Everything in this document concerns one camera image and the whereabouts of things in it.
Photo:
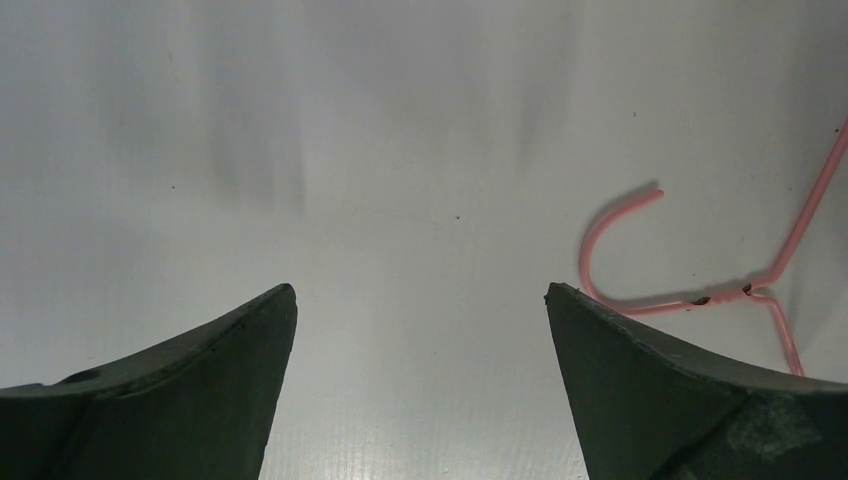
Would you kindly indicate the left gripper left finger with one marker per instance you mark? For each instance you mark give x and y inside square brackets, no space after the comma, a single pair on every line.
[197,406]

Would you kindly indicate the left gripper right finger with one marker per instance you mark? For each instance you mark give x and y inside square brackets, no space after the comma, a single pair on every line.
[647,405]

